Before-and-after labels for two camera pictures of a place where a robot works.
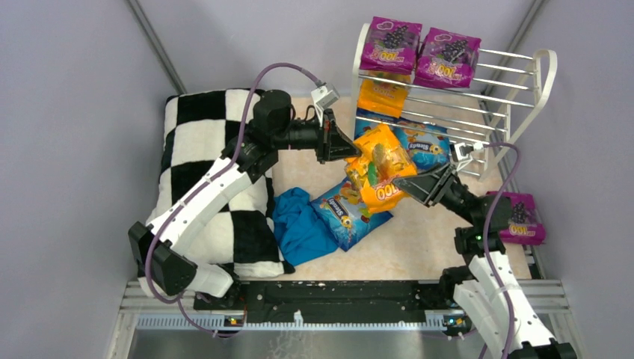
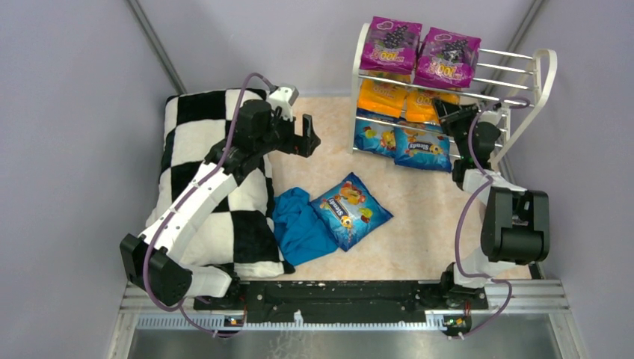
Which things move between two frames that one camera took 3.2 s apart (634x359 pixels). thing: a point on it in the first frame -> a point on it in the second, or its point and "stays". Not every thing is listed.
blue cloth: x=301 y=235 stays
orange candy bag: x=382 y=161 -> x=420 y=105
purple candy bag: x=391 y=45 stays
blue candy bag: x=343 y=211 stays
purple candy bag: x=446 y=60 stays
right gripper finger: x=426 y=188 -> x=447 y=110
